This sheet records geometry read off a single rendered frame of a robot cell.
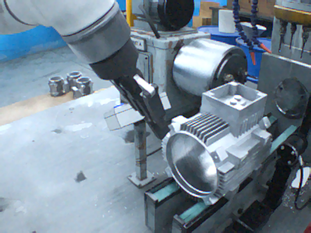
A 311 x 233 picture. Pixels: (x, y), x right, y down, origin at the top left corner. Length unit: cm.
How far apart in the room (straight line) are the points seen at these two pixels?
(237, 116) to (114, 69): 27
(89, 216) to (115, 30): 54
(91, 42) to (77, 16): 4
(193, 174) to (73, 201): 37
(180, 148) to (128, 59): 32
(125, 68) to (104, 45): 5
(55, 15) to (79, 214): 57
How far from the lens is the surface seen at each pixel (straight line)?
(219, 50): 91
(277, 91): 99
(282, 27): 82
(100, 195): 80
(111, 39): 34
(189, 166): 65
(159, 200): 61
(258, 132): 59
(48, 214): 78
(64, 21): 33
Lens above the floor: 137
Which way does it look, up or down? 30 degrees down
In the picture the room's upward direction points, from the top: straight up
